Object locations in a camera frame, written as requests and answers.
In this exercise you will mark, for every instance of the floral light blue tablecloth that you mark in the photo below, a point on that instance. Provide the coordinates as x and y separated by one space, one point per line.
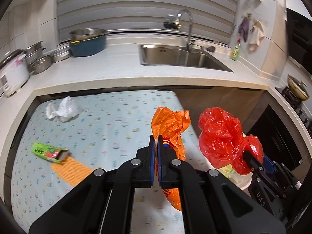
109 126

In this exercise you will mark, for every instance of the white rice cooker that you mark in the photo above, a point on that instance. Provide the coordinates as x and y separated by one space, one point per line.
12 73

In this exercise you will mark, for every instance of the dark blue plastic basin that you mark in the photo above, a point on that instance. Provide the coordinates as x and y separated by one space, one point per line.
87 47

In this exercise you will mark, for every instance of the beige hanging cloth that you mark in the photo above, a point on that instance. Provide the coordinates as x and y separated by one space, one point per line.
257 35

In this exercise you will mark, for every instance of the black gas stove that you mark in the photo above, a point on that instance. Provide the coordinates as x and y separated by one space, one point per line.
296 104

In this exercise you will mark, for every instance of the black range hood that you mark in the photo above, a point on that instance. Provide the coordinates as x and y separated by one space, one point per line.
299 36

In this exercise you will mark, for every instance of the green dish soap bottle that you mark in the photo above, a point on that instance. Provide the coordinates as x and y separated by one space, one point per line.
235 51

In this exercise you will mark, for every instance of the stainless steel sink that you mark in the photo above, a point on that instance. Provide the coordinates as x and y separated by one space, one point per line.
175 57

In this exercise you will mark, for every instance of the black built-in oven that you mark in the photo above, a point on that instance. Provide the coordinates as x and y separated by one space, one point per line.
280 136

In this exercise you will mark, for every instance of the small steel pot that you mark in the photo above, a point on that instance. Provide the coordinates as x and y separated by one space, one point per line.
41 65

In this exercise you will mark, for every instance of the yellow green printed bag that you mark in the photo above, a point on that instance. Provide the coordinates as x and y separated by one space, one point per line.
226 170

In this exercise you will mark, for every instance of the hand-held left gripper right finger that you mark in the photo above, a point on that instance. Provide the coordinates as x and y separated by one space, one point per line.
160 156

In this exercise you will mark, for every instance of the purple hanging cloth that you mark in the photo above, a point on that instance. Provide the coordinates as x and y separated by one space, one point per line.
243 29

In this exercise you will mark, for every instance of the clear crumpled plastic bag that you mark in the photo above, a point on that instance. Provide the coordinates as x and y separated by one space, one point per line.
69 108

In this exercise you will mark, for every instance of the flat steel pan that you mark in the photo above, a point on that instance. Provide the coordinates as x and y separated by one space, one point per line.
61 53

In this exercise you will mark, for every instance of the red plastic bag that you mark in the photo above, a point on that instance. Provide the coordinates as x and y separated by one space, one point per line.
219 136

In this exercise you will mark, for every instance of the green cardboard box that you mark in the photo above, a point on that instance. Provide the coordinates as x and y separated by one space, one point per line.
46 151

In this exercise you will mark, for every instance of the large steel bowl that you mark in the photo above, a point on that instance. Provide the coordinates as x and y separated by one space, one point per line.
87 33

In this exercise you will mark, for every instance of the yellow waffle dish cloth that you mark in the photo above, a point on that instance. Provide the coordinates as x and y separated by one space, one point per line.
73 171

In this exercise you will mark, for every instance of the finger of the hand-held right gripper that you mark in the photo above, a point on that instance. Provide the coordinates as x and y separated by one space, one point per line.
258 170
270 165

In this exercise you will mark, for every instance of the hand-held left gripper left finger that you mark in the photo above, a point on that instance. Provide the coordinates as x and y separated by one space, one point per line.
153 156

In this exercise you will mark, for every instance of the orange printed plastic wrapper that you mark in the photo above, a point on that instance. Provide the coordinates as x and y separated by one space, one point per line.
170 124

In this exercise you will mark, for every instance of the chrome kitchen faucet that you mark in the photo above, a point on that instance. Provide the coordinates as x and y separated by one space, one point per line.
189 31

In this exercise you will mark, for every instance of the small dark steel wool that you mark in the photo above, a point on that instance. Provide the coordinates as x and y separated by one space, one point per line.
211 49

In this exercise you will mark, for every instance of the stacked steel steamer pots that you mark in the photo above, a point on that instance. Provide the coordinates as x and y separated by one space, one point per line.
35 52

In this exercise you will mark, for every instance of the wok with glass lid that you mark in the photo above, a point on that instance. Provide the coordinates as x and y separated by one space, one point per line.
297 87

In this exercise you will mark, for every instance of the grey striped window blind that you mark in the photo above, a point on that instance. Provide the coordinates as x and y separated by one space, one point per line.
146 2

